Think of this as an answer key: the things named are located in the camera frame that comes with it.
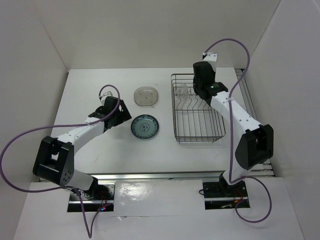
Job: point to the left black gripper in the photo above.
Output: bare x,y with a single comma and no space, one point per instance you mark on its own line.
124,115

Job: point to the blue floral patterned plate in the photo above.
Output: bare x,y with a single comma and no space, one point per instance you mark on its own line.
145,126

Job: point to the smoky square glass plate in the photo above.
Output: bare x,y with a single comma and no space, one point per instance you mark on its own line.
146,96

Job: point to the clear textured glass plate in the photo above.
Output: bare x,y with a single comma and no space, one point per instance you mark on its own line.
181,96

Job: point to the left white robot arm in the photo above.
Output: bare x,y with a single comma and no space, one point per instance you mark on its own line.
55,160

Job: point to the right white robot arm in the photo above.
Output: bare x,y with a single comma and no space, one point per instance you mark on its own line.
251,142

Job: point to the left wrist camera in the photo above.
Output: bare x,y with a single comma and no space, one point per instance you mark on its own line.
103,97

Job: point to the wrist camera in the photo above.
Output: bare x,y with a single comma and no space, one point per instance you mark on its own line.
211,58
103,97

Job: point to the grey wire dish rack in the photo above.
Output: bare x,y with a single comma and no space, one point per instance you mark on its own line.
197,122

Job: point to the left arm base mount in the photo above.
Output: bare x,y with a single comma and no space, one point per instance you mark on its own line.
103,201

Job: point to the front aluminium rail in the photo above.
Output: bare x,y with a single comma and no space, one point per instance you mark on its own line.
159,176

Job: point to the aluminium rail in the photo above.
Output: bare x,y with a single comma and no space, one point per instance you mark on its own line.
159,176
260,170

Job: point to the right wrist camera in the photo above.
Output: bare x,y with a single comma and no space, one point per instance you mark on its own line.
211,58

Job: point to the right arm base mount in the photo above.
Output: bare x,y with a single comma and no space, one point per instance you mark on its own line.
216,199

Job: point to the right side aluminium rail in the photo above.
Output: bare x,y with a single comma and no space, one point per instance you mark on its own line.
260,170

